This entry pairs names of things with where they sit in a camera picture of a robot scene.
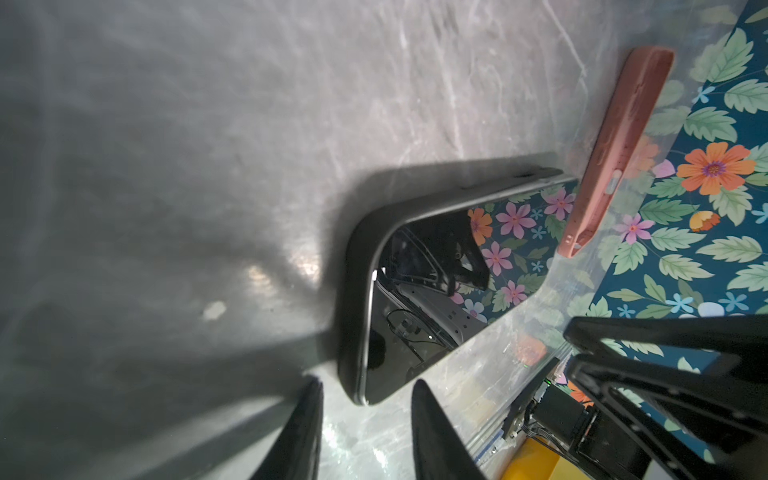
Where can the black phone case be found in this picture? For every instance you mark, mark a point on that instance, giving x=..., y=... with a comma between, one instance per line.
x=372, y=258

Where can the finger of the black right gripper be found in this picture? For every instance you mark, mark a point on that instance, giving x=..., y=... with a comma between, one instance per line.
x=728, y=412
x=741, y=336

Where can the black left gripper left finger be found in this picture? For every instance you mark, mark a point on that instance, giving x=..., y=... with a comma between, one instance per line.
x=296, y=452

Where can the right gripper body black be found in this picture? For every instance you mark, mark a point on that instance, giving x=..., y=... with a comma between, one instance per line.
x=564, y=433

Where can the pink phone case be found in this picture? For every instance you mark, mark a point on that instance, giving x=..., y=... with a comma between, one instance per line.
x=638, y=88

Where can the black smartphone face up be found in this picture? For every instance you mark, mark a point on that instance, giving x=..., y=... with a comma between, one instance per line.
x=432, y=300

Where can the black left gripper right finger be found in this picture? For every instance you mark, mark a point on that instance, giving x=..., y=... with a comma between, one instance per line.
x=438, y=452

